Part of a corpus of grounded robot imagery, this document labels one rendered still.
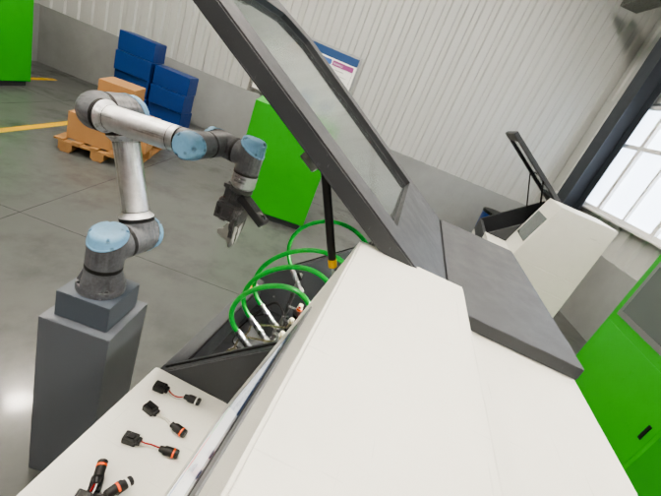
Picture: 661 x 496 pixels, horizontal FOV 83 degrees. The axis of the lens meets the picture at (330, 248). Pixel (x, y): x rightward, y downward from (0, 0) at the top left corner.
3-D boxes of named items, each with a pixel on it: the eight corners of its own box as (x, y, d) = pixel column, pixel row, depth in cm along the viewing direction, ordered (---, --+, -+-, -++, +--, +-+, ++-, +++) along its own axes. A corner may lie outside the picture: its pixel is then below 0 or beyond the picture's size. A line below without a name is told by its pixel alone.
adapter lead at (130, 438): (120, 443, 80) (121, 436, 79) (126, 434, 82) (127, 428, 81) (174, 462, 81) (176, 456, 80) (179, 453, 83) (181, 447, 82)
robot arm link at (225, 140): (195, 123, 106) (226, 139, 105) (218, 124, 117) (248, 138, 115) (189, 150, 110) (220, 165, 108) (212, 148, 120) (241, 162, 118)
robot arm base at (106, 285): (63, 289, 122) (66, 264, 118) (93, 269, 136) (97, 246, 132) (108, 305, 123) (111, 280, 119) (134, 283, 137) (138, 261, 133)
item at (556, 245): (427, 271, 514) (506, 130, 436) (504, 308, 497) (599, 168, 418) (418, 313, 396) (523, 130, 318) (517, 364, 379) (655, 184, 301)
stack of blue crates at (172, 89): (107, 103, 646) (117, 28, 599) (124, 102, 691) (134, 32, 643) (177, 131, 655) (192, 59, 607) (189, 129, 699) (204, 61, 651)
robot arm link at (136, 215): (110, 256, 132) (83, 90, 116) (144, 244, 146) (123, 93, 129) (138, 260, 129) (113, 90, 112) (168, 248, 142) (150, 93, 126)
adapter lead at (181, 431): (141, 410, 88) (143, 403, 87) (149, 404, 90) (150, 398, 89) (180, 440, 85) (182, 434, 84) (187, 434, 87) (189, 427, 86)
